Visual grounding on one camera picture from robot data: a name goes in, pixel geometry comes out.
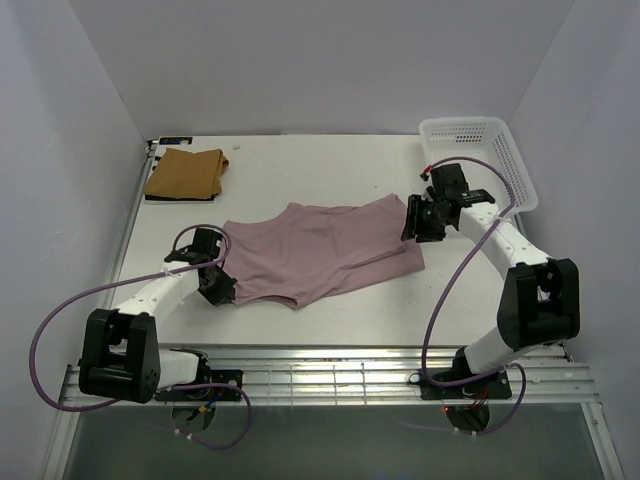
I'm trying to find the aluminium rail frame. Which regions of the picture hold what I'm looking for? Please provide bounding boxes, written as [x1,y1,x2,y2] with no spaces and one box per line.
[43,347,623,479]

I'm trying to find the white plastic perforated basket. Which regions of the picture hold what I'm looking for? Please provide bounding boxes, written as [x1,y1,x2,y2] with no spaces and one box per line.
[419,116,538,215]

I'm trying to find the black white striped tank top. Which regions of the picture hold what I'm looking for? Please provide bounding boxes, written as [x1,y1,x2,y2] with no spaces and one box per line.
[143,194,217,204]

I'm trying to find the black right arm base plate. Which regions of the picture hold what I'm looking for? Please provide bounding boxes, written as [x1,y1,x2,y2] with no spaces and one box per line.
[415,372,512,400]

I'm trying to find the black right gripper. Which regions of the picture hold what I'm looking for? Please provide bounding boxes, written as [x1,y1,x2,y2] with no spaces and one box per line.
[400,195,450,244]

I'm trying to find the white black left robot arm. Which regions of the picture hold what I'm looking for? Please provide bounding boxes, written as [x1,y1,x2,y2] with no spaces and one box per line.
[79,225,236,403]

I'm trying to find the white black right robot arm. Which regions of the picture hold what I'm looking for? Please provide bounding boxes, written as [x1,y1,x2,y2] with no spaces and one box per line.
[402,156,580,397]

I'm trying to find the mauve tank top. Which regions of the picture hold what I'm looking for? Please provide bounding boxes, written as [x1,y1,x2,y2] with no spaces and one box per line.
[223,194,425,310]

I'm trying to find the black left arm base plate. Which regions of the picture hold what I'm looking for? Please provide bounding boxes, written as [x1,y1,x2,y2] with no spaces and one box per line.
[154,369,244,404]

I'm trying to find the tan tank top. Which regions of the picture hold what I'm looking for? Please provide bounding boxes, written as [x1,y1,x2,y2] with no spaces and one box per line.
[144,148,229,198]

